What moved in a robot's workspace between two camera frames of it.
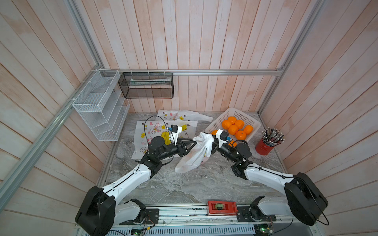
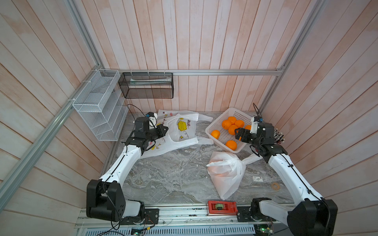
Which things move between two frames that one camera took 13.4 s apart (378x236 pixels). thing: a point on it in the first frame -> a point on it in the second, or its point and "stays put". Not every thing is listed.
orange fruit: (239, 124) stays put
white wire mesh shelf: (102, 105) stays put
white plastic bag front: (201, 149) -> (227, 170)
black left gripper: (180, 148) -> (159, 128)
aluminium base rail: (195, 221) stays put
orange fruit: (233, 130) stays put
